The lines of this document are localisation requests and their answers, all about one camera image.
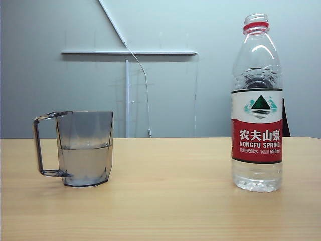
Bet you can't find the clear plastic mineral water bottle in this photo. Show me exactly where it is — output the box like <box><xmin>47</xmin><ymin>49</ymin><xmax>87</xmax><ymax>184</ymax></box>
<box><xmin>230</xmin><ymin>13</ymin><xmax>284</xmax><ymax>193</ymax></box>

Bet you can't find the grey transparent plastic mug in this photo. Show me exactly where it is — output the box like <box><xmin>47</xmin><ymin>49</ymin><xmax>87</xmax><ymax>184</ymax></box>
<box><xmin>33</xmin><ymin>110</ymin><xmax>114</xmax><ymax>188</ymax></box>

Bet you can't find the black mesh office chair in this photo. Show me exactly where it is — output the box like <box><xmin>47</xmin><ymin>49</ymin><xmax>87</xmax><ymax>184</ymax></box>
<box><xmin>281</xmin><ymin>97</ymin><xmax>291</xmax><ymax>138</ymax></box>

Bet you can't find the white vertical wall rail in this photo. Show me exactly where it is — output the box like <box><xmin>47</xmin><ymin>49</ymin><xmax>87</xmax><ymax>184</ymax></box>
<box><xmin>125</xmin><ymin>59</ymin><xmax>131</xmax><ymax>138</ymax></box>

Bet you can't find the white horizontal wall rail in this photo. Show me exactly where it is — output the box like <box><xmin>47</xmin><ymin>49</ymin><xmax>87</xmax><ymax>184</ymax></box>
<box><xmin>61</xmin><ymin>49</ymin><xmax>199</xmax><ymax>56</ymax></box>

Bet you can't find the white diagonal wall rail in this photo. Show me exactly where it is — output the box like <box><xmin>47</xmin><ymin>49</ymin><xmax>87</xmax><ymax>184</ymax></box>
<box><xmin>98</xmin><ymin>0</ymin><xmax>128</xmax><ymax>46</ymax></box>

